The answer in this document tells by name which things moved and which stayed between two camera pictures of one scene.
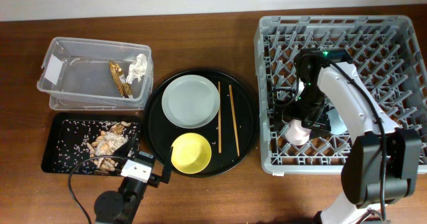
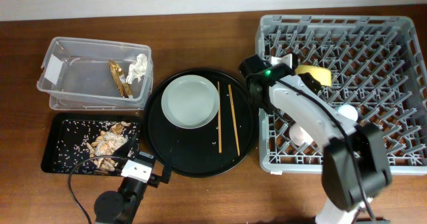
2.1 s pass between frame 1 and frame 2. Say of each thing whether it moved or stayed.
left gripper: stayed
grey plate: stayed
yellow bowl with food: moved
